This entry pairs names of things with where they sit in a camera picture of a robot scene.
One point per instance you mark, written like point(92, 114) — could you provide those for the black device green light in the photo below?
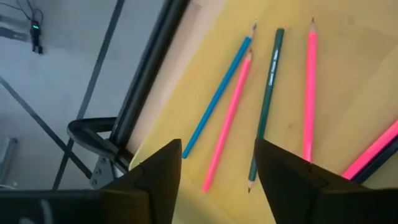
point(35, 37)

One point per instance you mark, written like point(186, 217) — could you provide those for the black pencil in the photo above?
point(382, 160)

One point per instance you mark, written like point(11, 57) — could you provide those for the black curved hook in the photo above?
point(73, 132)

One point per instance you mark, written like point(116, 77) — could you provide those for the yellow plastic bin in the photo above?
point(342, 77)

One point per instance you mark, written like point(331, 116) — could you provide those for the pink pencil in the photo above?
point(373, 149)
point(228, 119)
point(310, 93)

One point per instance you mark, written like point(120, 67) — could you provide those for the grey metal corner bracket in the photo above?
point(101, 172)

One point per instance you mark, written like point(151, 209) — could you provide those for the green pencil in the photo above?
point(270, 84)

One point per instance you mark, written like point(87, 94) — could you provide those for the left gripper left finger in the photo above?
point(155, 186)

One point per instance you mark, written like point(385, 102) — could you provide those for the blue pencil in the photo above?
point(217, 93)

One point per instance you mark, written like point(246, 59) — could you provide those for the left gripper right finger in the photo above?
point(295, 193)

